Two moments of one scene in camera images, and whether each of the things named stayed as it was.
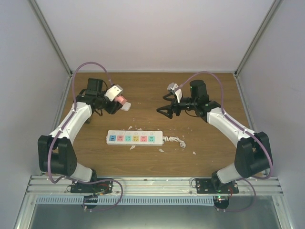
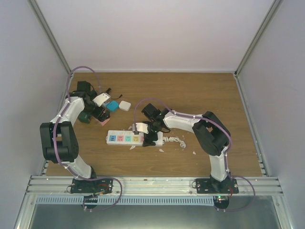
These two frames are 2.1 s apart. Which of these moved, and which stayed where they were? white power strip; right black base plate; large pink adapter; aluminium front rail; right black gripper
Moved: large pink adapter; right black gripper
Stayed: aluminium front rail; right black base plate; white power strip
